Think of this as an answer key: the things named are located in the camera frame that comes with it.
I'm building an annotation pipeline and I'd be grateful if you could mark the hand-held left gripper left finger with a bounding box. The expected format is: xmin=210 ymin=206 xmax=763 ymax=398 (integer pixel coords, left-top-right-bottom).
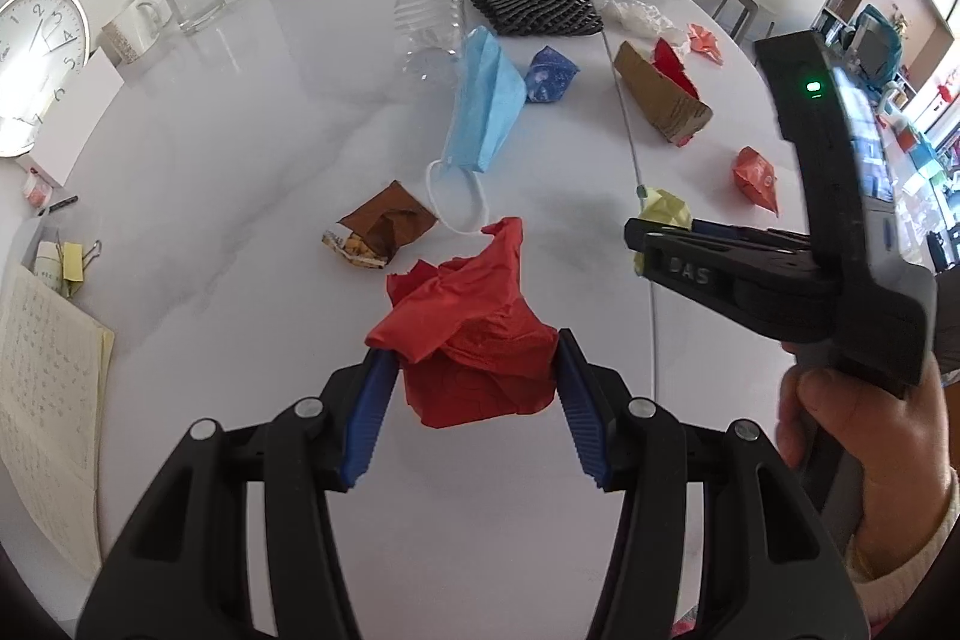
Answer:
xmin=75 ymin=347 xmax=402 ymax=640

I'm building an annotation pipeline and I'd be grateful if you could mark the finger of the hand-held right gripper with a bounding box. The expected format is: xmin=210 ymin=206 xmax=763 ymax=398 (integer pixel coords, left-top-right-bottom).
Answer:
xmin=625 ymin=218 xmax=837 ymax=341
xmin=688 ymin=218 xmax=817 ymax=251

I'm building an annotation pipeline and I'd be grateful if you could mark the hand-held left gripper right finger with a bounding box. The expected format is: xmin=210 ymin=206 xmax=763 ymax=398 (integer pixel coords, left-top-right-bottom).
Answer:
xmin=553 ymin=326 xmax=871 ymax=640

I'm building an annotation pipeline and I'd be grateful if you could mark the yellow paper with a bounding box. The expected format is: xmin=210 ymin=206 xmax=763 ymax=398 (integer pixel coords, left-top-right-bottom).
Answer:
xmin=634 ymin=187 xmax=695 ymax=274

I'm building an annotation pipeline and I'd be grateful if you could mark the red paper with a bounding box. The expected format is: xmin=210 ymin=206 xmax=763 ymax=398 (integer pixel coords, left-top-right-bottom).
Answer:
xmin=365 ymin=218 xmax=560 ymax=429
xmin=652 ymin=38 xmax=700 ymax=101

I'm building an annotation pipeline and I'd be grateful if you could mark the black foam net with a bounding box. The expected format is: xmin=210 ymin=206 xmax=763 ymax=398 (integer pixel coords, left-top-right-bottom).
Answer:
xmin=467 ymin=0 xmax=605 ymax=37

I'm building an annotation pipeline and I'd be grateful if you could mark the person's right forearm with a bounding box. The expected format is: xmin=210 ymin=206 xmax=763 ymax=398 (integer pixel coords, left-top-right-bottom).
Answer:
xmin=846 ymin=467 xmax=960 ymax=640

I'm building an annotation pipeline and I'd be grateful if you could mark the person's right hand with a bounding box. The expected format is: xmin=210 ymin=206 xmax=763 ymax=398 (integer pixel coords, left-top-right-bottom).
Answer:
xmin=776 ymin=355 xmax=960 ymax=551

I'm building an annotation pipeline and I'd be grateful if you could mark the orange printed crumpled wrapper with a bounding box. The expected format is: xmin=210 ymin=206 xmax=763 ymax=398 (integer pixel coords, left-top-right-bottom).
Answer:
xmin=733 ymin=146 xmax=781 ymax=215

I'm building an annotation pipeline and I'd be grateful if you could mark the blue machine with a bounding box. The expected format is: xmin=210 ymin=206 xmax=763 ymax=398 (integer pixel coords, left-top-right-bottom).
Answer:
xmin=847 ymin=6 xmax=905 ymax=82

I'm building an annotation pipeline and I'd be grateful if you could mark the brown cardboard piece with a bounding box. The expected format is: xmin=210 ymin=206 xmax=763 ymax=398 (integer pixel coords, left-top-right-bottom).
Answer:
xmin=613 ymin=42 xmax=713 ymax=148

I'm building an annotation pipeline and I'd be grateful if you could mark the small orange crumpled wrapper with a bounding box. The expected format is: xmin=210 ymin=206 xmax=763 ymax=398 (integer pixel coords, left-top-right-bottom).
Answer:
xmin=688 ymin=23 xmax=725 ymax=64

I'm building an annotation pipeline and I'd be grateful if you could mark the grey stool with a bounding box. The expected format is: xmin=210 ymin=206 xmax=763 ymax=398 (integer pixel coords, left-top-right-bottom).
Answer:
xmin=712 ymin=0 xmax=777 ymax=45

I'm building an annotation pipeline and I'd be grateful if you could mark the brown snack wrapper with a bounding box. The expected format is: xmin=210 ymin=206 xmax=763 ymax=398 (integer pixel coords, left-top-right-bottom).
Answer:
xmin=322 ymin=181 xmax=438 ymax=270

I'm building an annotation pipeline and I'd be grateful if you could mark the blue crumpled wrapper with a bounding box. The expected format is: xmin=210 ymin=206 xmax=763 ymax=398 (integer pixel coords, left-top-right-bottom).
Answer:
xmin=523 ymin=45 xmax=580 ymax=103

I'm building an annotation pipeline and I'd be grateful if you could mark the white crumpled plastic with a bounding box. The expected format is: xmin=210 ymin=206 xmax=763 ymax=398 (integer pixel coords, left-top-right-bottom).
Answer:
xmin=600 ymin=0 xmax=691 ymax=56

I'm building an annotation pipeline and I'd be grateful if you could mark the blue face mask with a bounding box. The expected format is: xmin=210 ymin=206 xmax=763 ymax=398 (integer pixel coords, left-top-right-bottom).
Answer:
xmin=426 ymin=26 xmax=527 ymax=234

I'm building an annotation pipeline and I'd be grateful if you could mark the open handwritten notebook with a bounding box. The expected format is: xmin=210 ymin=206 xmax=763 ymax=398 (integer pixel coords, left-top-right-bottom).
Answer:
xmin=0 ymin=265 xmax=116 ymax=581

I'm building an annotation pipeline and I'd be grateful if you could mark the yellow binder clip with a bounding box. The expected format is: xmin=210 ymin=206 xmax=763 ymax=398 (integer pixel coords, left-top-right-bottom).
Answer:
xmin=60 ymin=240 xmax=102 ymax=283

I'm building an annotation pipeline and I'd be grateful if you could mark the clear crushed plastic bottle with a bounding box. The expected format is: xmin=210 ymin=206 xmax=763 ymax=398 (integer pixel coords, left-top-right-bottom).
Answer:
xmin=394 ymin=0 xmax=470 ymax=86

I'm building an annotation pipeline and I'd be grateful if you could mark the white paper block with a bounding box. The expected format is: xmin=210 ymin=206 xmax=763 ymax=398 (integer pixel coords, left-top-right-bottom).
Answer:
xmin=30 ymin=47 xmax=125 ymax=191

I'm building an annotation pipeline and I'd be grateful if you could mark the white mug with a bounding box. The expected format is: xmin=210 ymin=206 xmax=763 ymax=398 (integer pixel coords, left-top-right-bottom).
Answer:
xmin=100 ymin=0 xmax=170 ymax=65

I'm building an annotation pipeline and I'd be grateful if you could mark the white wall clock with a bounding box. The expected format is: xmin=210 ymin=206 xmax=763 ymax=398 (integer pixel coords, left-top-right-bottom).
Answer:
xmin=0 ymin=0 xmax=91 ymax=157

